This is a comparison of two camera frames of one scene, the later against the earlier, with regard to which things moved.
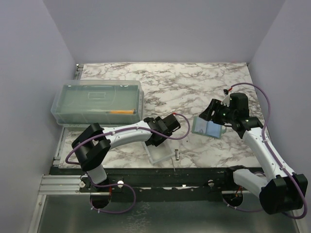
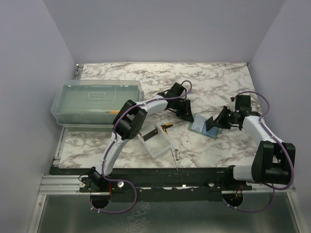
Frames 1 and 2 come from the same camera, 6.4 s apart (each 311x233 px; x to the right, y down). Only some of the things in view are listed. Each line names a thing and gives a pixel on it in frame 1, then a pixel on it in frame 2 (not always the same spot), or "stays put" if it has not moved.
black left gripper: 157,143 → 185,111
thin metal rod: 173,164 → 175,164
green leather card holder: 203,127 stays put
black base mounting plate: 156,184 stays put
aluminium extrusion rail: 63,185 stays put
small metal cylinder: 177,154 stays put
